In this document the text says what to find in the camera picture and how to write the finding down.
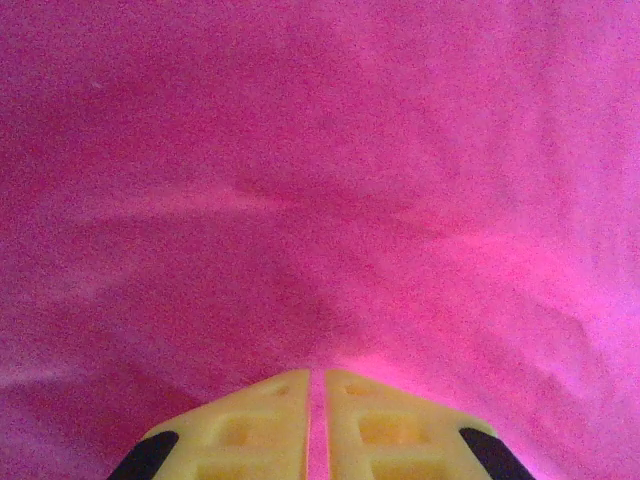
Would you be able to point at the red t-shirt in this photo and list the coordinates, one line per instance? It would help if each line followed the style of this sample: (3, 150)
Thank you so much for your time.
(320, 175)

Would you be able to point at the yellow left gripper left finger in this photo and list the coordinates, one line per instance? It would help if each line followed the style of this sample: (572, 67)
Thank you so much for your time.
(250, 440)

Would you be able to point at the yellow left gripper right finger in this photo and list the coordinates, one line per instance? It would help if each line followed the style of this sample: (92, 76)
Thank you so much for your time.
(400, 440)

